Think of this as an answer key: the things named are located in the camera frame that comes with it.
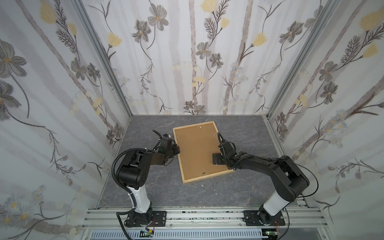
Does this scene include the brown wooden backing board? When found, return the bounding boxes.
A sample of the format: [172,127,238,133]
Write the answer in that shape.
[173,121,233,184]

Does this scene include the light wooden picture frame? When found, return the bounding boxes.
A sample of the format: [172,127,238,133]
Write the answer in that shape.
[172,120,236,184]

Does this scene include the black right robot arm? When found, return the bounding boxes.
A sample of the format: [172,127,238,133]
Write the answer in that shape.
[213,133,310,220]

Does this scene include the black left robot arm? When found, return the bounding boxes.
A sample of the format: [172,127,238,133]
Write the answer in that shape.
[111,134,180,214]

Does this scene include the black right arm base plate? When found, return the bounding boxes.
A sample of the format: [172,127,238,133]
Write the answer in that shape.
[243,211,286,227]

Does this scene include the white slotted cable duct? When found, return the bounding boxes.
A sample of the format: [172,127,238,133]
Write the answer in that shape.
[89,228,269,240]

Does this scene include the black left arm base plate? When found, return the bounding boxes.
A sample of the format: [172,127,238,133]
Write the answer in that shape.
[124,211,167,228]

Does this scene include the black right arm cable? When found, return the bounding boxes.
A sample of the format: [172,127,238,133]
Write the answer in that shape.
[281,158,319,240]

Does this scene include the black corrugated left cable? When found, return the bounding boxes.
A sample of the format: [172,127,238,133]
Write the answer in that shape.
[110,147,148,240]

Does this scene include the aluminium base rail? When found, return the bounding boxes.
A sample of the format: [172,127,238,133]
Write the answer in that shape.
[81,206,334,240]

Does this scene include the aluminium corner post right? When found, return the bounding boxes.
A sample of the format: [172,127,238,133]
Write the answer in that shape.
[266,0,340,120]

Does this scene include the aluminium corner post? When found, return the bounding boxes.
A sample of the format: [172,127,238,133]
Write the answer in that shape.
[71,0,133,120]
[266,0,340,120]

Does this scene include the aluminium corner post left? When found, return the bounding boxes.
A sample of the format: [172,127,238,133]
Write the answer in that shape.
[71,0,133,120]

